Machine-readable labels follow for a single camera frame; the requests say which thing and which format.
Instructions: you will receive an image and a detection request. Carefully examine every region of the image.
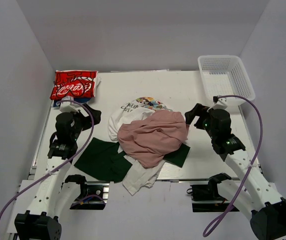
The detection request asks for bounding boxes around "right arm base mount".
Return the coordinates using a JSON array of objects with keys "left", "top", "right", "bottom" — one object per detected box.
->
[{"left": 186, "top": 173, "right": 232, "bottom": 213}]

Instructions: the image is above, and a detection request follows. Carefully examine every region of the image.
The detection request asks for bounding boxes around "pink t shirt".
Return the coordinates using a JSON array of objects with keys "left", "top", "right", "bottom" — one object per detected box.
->
[{"left": 117, "top": 109, "right": 189, "bottom": 169}]

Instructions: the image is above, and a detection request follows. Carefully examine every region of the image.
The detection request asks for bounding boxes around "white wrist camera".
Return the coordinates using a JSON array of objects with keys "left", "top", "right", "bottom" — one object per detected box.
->
[
  {"left": 57, "top": 96, "right": 77, "bottom": 113},
  {"left": 207, "top": 96, "right": 228, "bottom": 112}
]

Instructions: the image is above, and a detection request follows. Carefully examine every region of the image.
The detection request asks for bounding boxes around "green and white t shirt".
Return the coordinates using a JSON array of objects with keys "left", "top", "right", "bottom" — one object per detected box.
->
[{"left": 74, "top": 137, "right": 190, "bottom": 196}]

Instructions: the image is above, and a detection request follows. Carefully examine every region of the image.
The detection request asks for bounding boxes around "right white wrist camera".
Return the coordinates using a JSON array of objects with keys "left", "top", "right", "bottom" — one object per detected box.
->
[{"left": 207, "top": 96, "right": 228, "bottom": 112}]

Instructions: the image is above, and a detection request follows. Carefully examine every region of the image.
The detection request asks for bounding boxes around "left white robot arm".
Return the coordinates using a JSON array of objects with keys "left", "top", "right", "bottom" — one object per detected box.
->
[{"left": 14, "top": 103, "right": 101, "bottom": 240}]

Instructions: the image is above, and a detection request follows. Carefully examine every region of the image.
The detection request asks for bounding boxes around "folded blue shirt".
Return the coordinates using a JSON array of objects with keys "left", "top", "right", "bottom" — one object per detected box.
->
[{"left": 52, "top": 96, "right": 91, "bottom": 108}]

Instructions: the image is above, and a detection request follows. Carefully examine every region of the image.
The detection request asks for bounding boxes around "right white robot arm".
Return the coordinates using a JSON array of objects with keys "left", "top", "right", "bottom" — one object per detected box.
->
[{"left": 185, "top": 103, "right": 286, "bottom": 240}]

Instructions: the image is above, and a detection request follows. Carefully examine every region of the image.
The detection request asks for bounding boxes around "white plastic basket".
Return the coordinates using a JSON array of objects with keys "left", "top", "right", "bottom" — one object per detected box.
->
[{"left": 198, "top": 55, "right": 256, "bottom": 106}]

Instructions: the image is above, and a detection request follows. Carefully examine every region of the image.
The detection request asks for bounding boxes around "folded white shirt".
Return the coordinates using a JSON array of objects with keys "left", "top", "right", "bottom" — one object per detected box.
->
[{"left": 93, "top": 75, "right": 101, "bottom": 97}]

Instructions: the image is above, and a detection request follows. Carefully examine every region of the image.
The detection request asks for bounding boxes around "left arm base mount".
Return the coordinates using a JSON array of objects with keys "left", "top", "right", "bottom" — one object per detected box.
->
[{"left": 64, "top": 174, "right": 109, "bottom": 210}]

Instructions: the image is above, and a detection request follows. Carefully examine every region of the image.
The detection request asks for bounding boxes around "white colourful print t shirt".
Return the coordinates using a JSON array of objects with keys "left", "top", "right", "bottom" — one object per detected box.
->
[{"left": 108, "top": 96, "right": 173, "bottom": 142}]

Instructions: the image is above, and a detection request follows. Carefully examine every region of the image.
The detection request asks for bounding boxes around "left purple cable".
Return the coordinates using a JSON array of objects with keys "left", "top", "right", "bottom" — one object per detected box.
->
[{"left": 0, "top": 99, "right": 95, "bottom": 240}]

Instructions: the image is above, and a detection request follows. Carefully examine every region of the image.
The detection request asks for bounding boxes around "folded red coca-cola shirt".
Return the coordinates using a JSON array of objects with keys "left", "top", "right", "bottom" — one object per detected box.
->
[{"left": 49, "top": 70, "right": 98, "bottom": 101}]

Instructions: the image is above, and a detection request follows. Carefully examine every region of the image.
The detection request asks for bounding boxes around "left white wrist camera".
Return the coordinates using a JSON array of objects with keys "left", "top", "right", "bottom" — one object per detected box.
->
[{"left": 57, "top": 96, "right": 77, "bottom": 113}]

